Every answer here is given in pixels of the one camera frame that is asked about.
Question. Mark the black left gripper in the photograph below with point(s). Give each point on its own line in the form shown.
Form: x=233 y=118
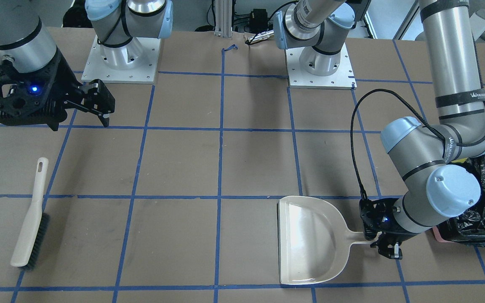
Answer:
x=395 y=236

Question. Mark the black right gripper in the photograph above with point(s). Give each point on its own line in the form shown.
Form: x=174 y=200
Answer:
x=66 y=89

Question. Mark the beige plastic dustpan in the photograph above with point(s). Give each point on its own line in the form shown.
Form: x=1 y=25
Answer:
x=314 y=240

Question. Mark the yellow sponge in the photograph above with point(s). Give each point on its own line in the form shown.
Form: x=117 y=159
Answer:
x=460 y=160

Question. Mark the beige hand brush black bristles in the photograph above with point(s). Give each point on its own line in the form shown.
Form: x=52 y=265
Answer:
x=35 y=224

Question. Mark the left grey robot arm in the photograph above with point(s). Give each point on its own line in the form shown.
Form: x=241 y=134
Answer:
x=423 y=153

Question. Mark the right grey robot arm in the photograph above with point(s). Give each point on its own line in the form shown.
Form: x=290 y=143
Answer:
x=26 y=42

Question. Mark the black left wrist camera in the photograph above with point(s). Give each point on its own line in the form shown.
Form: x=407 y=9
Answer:
x=378 y=216

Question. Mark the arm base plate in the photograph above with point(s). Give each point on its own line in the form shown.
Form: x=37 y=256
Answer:
x=309 y=69
x=135 y=62

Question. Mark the aluminium frame post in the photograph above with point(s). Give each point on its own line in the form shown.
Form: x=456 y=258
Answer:
x=223 y=18

